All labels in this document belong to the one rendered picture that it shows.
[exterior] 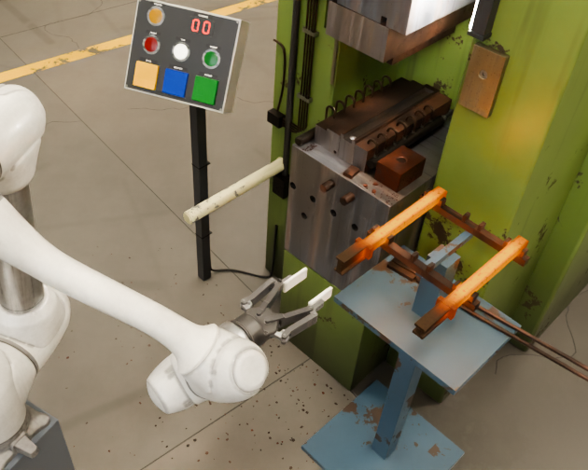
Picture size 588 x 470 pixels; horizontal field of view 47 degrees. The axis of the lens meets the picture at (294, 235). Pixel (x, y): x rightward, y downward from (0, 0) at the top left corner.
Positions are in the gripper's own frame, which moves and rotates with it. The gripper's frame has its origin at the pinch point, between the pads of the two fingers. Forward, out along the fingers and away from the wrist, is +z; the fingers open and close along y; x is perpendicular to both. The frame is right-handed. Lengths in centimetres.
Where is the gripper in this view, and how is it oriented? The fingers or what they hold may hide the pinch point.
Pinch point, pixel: (309, 287)
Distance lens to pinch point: 147.3
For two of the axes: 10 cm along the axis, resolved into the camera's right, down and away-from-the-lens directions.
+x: 0.7, -7.2, -6.9
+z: 7.1, -4.6, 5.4
